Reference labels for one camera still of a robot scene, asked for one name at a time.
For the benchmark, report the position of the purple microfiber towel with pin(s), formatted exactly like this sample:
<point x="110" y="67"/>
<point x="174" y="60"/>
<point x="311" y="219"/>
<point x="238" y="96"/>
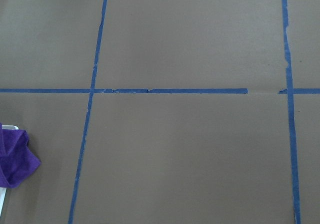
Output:
<point x="17" y="160"/>

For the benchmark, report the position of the white wooden towel rack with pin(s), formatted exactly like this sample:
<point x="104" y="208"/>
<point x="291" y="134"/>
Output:
<point x="3" y="190"/>

